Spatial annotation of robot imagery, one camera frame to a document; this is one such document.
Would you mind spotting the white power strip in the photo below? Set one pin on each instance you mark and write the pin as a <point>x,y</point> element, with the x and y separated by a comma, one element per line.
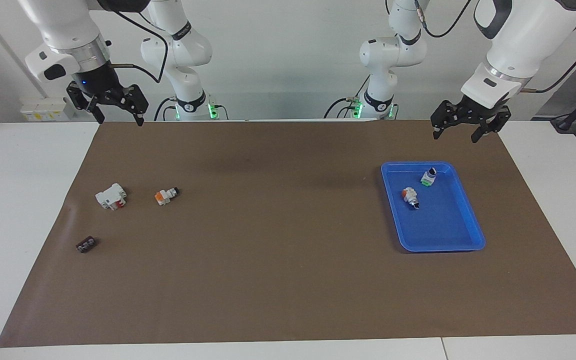
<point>43,110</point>

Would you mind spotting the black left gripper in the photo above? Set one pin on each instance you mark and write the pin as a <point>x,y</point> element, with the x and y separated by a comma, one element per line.
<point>483,111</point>

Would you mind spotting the white circuit breaker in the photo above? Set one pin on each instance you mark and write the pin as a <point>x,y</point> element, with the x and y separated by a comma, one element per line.
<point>108,196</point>

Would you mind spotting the brown table mat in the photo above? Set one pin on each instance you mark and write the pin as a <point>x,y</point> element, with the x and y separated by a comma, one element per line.
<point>288,250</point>

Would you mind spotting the white orange rotary switch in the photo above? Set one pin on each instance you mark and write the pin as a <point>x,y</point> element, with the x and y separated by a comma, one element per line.
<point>165,196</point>
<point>409,195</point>

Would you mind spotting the white green rotary switch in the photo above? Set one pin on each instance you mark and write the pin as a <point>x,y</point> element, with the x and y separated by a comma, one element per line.
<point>428,178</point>

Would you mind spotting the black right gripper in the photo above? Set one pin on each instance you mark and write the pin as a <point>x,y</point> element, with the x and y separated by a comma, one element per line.
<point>98,82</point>

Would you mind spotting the small black terminal block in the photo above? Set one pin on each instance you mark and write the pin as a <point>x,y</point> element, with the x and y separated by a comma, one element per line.
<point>86,245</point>

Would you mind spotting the blue plastic tray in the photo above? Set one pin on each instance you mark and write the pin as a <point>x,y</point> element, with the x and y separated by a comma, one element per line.
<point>443,225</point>

